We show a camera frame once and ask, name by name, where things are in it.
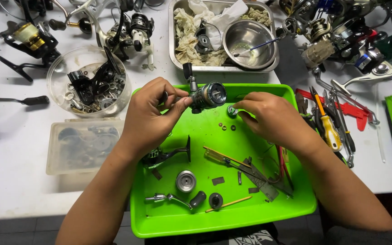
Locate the heap of fishing reels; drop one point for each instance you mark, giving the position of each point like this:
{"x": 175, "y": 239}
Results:
{"x": 339, "y": 37}

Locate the person's left hand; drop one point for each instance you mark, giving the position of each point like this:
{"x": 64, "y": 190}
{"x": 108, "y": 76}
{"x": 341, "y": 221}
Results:
{"x": 145, "y": 119}

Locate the black and gold fishing reel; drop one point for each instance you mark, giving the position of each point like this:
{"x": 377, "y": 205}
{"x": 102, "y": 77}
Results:
{"x": 29, "y": 42}

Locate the small silver drag knob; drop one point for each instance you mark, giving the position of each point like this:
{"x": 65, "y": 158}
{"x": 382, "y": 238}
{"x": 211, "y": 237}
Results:
{"x": 231, "y": 111}

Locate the clear plastic tube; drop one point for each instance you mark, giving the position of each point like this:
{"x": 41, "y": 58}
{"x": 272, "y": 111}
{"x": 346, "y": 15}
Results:
{"x": 380, "y": 136}

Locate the red plastic caliper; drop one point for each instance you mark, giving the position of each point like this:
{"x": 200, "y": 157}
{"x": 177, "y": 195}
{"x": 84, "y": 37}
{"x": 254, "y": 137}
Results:
{"x": 351, "y": 110}

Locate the heap of metal hand tools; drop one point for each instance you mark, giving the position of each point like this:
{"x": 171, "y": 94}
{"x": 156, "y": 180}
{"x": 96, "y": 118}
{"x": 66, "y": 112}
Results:
{"x": 344, "y": 136}

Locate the clear round tub of parts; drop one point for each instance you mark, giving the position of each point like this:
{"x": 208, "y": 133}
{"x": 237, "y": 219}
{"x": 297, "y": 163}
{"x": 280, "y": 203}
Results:
{"x": 90, "y": 85}

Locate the person's dark patterned clothing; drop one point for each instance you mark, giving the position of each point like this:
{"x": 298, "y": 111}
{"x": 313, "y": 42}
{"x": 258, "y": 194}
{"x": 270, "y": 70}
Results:
{"x": 250, "y": 237}

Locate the clear rectangular lidded parts box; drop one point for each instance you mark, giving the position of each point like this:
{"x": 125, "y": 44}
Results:
{"x": 83, "y": 146}

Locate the dark grey flat pad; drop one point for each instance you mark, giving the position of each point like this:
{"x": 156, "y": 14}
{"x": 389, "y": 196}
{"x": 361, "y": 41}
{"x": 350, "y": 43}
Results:
{"x": 289, "y": 64}

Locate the black reel body frame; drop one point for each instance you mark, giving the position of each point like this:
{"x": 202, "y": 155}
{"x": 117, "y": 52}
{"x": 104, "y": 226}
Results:
{"x": 168, "y": 155}

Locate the black round cap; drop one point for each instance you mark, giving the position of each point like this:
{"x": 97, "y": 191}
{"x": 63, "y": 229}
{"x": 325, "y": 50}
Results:
{"x": 215, "y": 200}

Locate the black rotor reel part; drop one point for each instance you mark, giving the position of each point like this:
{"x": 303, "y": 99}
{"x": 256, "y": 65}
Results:
{"x": 203, "y": 40}

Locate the green plastic tray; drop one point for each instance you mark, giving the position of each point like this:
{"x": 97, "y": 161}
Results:
{"x": 196, "y": 146}

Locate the round steel bowl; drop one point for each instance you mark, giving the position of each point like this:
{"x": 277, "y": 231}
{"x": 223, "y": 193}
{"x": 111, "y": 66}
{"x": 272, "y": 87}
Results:
{"x": 250, "y": 44}

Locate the thin wooden stick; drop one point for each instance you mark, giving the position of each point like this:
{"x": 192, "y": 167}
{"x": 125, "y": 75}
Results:
{"x": 228, "y": 204}

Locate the grey spinning reel with spool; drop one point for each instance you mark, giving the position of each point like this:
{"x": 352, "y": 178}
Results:
{"x": 209, "y": 97}

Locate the silver and black fishing reel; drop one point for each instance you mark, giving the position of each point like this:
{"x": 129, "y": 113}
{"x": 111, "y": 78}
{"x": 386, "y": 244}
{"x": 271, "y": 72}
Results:
{"x": 128, "y": 32}

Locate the silver metal spool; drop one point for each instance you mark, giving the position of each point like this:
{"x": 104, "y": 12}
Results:
{"x": 186, "y": 181}

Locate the person's right hand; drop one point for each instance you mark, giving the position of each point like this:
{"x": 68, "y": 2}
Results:
{"x": 277, "y": 122}

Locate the rectangular steel tray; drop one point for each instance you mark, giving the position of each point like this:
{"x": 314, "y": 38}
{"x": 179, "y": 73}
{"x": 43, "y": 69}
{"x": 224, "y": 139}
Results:
{"x": 179, "y": 64}

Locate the stained crumpled rags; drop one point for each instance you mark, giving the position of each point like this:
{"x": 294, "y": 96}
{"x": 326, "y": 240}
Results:
{"x": 187, "y": 40}

